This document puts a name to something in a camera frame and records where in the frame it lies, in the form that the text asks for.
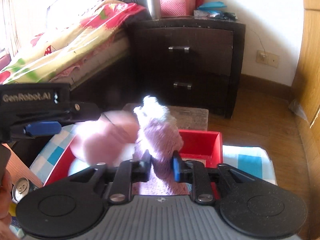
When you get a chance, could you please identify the pink pig plush toy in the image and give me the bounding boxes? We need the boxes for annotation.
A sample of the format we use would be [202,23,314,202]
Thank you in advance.
[69,111,139,165]

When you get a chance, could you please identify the purple knitted cloth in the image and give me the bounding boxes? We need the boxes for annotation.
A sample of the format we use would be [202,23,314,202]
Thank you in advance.
[132,96,189,196]

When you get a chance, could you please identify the person left hand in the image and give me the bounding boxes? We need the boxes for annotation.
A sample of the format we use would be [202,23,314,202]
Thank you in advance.
[0,170,18,240]

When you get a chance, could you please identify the red cardboard box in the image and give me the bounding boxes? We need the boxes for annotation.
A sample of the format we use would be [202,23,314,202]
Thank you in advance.
[43,129,224,201]

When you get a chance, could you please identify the blue drink can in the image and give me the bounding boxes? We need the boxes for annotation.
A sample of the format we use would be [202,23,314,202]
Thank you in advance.
[11,177,38,204]

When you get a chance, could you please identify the bed mattress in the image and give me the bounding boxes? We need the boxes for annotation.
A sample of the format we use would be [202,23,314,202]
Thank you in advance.
[50,30,130,89]

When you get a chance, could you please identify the dark wooden nightstand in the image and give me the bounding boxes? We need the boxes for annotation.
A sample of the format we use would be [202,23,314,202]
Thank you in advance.
[126,17,246,119]

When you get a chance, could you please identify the wooden wardrobe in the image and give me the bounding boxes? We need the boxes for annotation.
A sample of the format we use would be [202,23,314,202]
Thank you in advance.
[292,0,319,239]

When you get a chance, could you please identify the blue items on nightstand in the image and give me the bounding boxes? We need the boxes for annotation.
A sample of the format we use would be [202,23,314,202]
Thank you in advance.
[194,1,238,21]

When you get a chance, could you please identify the pink plastic basket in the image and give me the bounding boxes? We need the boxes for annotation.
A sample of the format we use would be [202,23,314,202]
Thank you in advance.
[160,0,196,17]

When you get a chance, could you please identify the steel thermos bottle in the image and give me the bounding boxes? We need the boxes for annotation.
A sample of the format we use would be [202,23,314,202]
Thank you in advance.
[146,0,162,20]

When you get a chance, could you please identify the wall power socket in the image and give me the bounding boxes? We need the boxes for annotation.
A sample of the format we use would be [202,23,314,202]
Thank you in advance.
[256,50,279,68]

